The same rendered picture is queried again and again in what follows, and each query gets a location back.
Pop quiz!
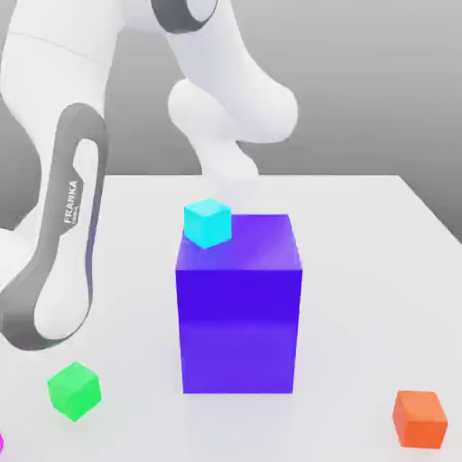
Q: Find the small cyan cube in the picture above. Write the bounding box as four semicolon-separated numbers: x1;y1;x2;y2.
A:
182;197;233;250

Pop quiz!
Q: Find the small green cube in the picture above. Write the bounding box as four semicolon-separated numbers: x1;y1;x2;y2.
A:
46;361;103;423

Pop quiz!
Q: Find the small orange cube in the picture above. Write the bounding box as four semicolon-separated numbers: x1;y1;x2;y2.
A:
392;390;449;450

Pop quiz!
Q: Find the large purple box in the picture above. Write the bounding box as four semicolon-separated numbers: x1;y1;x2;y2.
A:
175;213;303;395

